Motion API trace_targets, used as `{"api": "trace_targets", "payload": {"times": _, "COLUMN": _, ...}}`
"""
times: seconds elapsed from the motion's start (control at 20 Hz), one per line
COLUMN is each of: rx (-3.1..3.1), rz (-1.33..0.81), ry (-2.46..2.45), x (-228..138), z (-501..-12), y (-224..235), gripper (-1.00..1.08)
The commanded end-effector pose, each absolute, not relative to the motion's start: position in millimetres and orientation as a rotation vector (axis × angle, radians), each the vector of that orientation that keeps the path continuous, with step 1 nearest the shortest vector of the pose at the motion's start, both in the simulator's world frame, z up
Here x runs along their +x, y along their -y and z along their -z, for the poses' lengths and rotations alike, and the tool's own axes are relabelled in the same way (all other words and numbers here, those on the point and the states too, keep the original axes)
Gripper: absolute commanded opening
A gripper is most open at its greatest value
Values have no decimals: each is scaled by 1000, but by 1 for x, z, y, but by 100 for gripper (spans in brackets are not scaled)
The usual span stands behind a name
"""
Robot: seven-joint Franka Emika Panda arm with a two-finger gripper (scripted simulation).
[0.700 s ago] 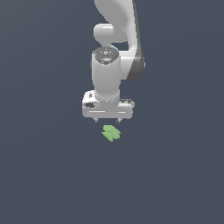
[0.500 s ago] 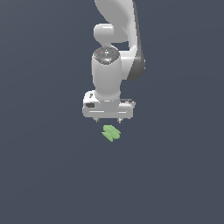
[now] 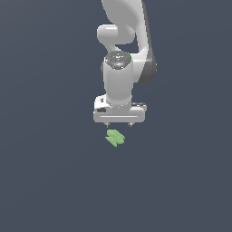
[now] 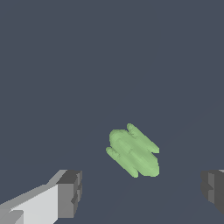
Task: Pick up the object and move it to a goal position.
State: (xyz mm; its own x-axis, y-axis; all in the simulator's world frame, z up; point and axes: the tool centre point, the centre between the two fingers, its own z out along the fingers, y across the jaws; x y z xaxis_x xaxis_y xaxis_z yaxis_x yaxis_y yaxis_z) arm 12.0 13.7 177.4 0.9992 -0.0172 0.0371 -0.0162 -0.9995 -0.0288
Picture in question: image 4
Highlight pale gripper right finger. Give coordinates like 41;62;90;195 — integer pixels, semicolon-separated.
199;169;224;217

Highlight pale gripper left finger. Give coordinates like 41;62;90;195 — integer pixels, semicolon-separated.
0;169;83;224

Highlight green ribbed object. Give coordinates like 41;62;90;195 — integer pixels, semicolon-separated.
105;122;161;179

